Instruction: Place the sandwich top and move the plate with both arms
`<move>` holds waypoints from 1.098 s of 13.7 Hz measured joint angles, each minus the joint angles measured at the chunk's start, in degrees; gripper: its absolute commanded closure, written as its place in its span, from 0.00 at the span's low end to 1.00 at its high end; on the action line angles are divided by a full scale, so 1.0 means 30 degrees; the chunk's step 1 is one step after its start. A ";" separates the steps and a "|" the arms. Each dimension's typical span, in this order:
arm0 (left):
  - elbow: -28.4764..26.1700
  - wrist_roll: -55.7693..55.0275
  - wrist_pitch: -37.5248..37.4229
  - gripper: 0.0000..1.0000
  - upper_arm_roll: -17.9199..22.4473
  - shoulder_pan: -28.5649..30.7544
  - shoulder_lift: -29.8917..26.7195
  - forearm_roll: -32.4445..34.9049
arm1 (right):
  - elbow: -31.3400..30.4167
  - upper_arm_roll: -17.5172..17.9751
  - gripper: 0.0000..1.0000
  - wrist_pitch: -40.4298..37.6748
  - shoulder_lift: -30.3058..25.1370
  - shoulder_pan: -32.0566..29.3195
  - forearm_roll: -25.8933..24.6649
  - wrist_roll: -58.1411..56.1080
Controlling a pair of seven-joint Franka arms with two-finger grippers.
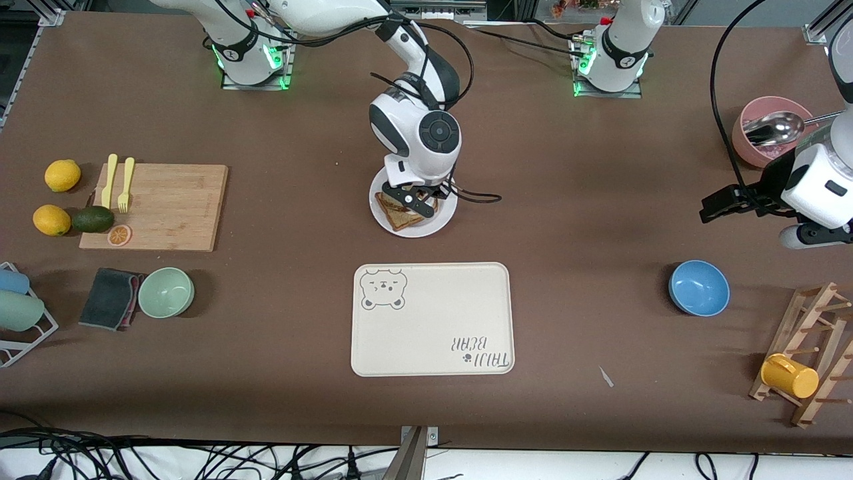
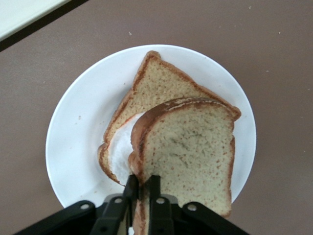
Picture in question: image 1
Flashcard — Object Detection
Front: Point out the light blue cup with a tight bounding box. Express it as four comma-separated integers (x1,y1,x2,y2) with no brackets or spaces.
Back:
0,268,31,295

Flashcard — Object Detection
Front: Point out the white wire cup rack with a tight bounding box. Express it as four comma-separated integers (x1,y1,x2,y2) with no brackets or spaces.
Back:
0,261,59,369

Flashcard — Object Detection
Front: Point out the aluminium corner profile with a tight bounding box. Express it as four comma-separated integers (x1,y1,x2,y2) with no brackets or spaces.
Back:
803,0,853,46

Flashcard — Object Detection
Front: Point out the yellow plastic knife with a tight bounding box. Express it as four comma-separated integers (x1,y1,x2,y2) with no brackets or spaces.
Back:
101,153,119,209

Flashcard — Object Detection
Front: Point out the pale green cup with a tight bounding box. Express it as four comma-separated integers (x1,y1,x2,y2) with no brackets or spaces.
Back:
0,291,46,333

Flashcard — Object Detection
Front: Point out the soft brown bread slice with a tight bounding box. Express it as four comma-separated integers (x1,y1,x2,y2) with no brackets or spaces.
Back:
393,193,440,224

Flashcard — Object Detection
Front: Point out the cream tray with bear print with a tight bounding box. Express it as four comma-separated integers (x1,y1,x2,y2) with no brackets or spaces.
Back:
351,261,516,378

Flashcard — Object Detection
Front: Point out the dark green avocado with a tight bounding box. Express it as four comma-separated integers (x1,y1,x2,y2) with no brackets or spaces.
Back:
71,205,115,234

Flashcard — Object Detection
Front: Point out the wooden peg drying rack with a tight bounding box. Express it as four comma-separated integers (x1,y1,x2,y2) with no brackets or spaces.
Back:
748,281,853,429

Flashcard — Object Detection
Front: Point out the metal spoon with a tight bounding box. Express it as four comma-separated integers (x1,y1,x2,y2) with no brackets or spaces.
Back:
743,110,850,148

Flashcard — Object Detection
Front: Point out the wooden cutting board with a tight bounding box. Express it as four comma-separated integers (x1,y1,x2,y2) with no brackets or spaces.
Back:
79,163,229,253

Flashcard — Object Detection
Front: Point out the pink bowl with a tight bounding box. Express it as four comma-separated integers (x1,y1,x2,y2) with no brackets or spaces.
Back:
731,96,822,169

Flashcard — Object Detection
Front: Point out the yellow plastic fork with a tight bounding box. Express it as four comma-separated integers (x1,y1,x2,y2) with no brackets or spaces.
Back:
117,157,136,214

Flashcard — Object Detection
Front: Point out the black table cable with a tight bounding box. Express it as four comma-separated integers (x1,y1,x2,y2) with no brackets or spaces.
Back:
460,20,587,59

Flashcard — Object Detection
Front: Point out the white round plate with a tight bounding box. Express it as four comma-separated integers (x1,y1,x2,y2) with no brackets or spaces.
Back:
369,163,458,239

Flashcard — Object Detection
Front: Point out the dark grey folded cloth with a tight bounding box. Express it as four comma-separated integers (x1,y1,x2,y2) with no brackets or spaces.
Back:
78,267,144,332

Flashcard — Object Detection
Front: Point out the metal mount bracket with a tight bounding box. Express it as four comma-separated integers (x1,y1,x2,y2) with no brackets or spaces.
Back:
381,425,439,480

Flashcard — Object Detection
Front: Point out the black cable bundle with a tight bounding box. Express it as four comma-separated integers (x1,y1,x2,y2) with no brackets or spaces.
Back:
0,410,401,480

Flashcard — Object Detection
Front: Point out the yellow plastic cup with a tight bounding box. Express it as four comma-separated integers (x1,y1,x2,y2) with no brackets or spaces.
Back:
760,353,820,399

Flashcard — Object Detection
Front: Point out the toasted bread slice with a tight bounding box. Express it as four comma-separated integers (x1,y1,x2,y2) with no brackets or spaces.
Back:
375,191,427,232

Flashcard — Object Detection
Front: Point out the blue bowl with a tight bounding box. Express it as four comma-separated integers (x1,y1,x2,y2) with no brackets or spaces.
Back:
668,259,731,317

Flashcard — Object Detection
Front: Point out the pale green bowl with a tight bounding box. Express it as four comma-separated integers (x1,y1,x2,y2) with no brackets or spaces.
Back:
137,267,196,319

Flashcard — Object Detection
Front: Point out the yellow lemon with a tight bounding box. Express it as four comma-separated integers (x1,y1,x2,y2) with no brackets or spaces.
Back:
33,204,72,237
44,159,82,193

